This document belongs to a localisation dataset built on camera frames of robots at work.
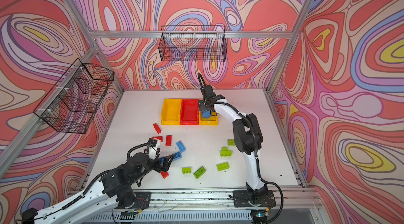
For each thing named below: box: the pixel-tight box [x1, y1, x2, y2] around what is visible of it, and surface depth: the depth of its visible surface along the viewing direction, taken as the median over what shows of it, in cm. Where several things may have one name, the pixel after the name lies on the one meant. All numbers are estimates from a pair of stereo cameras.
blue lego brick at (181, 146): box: [175, 140, 187, 153], surface depth 92 cm
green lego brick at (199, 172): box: [193, 165, 207, 180], surface depth 84 cm
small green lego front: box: [182, 167, 192, 175], surface depth 82 cm
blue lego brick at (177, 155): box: [173, 151, 183, 161], surface depth 88 cm
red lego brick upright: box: [165, 135, 173, 147], surface depth 94 cm
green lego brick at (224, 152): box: [219, 146, 233, 158], surface depth 88 cm
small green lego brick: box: [227, 139, 236, 146], surface depth 93 cm
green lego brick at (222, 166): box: [216, 161, 230, 172], surface depth 84 cm
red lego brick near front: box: [160, 170, 169, 179], surface depth 82 cm
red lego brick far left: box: [153, 123, 162, 135], surface depth 100 cm
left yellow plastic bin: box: [160, 98, 183, 126], surface depth 105 cm
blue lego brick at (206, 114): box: [202, 109, 211, 119], surface depth 103 cm
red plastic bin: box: [179, 98, 200, 126], surface depth 102 cm
